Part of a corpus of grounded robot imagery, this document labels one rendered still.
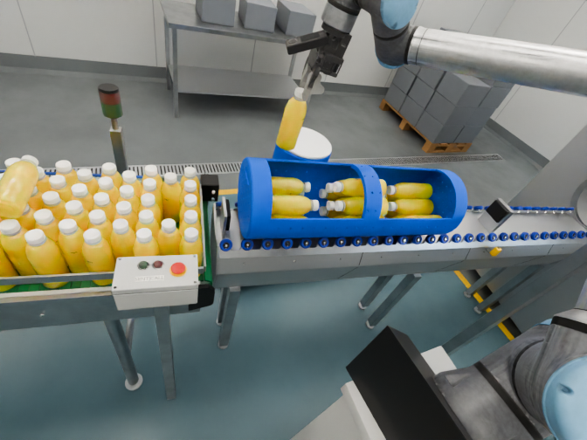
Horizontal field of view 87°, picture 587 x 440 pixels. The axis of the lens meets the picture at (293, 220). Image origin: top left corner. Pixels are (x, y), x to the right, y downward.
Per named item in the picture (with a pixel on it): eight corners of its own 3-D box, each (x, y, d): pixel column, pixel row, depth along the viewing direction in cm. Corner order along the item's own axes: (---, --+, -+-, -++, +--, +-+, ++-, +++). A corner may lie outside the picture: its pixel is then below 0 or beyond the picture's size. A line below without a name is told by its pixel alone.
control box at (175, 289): (197, 304, 88) (198, 284, 80) (117, 311, 81) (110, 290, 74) (196, 273, 94) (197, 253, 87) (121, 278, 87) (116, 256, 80)
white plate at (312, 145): (267, 136, 150) (266, 139, 151) (314, 165, 143) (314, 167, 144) (298, 120, 169) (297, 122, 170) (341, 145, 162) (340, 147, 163)
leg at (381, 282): (367, 309, 220) (410, 256, 177) (360, 310, 218) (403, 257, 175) (363, 302, 224) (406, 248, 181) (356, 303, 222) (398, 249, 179)
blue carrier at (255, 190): (441, 248, 137) (482, 198, 118) (244, 256, 108) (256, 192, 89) (410, 205, 156) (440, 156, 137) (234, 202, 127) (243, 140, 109)
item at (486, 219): (493, 233, 159) (514, 212, 149) (486, 233, 158) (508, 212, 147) (480, 219, 166) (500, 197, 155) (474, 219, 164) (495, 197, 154)
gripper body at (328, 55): (335, 80, 92) (355, 37, 84) (309, 72, 89) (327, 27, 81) (328, 69, 97) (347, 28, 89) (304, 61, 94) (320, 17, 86)
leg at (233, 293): (228, 348, 179) (242, 292, 135) (217, 350, 177) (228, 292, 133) (227, 339, 182) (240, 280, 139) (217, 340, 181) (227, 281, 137)
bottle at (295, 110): (272, 143, 109) (285, 92, 96) (282, 136, 114) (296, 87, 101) (287, 153, 108) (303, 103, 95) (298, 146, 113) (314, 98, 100)
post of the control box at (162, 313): (176, 398, 156) (167, 296, 87) (167, 400, 155) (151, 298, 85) (176, 389, 158) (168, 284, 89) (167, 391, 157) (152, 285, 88)
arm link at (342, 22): (332, 7, 77) (322, -4, 83) (323, 28, 80) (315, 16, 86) (362, 19, 80) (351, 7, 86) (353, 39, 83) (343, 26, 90)
